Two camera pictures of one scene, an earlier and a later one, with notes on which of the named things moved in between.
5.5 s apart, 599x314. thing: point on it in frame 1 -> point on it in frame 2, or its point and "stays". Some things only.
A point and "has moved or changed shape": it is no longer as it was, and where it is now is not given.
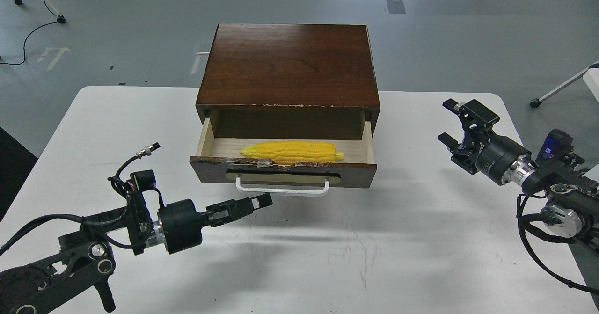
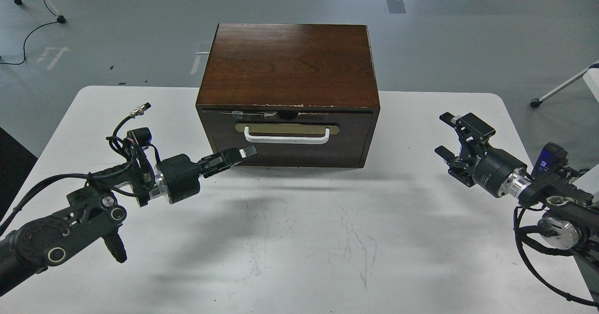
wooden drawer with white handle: [224, 134] has moved or changed shape
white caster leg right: [591, 76] stays
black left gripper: [181, 224] -> [178, 177]
